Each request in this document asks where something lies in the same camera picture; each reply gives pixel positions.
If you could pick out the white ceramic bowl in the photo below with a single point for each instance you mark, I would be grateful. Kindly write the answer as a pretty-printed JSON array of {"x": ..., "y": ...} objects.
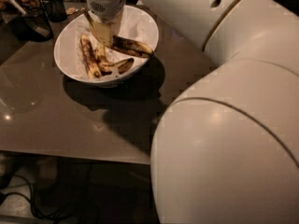
[{"x": 67, "y": 56}]

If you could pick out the spotted banana middle curved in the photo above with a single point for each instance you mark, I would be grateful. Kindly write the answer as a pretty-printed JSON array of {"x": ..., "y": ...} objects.
[{"x": 102, "y": 62}]

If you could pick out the white paper in bowl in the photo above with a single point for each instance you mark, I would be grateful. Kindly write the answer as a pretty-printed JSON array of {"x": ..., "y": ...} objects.
[{"x": 111, "y": 51}]

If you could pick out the dark tray with clutter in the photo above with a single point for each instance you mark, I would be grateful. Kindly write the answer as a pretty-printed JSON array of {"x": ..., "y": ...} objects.
[{"x": 32, "y": 22}]

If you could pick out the spotted banana far left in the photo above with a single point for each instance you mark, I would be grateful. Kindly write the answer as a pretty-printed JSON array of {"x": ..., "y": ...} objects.
[{"x": 92, "y": 68}]

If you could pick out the small banana piece front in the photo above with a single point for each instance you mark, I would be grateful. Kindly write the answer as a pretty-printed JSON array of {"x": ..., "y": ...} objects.
[{"x": 126, "y": 66}]

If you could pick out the spotted brown banana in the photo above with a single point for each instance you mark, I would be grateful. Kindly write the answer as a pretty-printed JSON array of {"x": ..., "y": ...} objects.
[{"x": 131, "y": 47}]

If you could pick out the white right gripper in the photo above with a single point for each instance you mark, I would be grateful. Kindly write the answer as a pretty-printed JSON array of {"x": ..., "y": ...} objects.
[{"x": 107, "y": 6}]

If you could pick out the black mesh cup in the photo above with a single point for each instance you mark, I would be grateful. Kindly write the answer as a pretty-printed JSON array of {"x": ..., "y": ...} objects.
[{"x": 55, "y": 10}]

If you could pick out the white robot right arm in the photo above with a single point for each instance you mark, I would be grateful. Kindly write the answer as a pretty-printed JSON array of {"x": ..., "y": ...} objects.
[{"x": 226, "y": 151}]

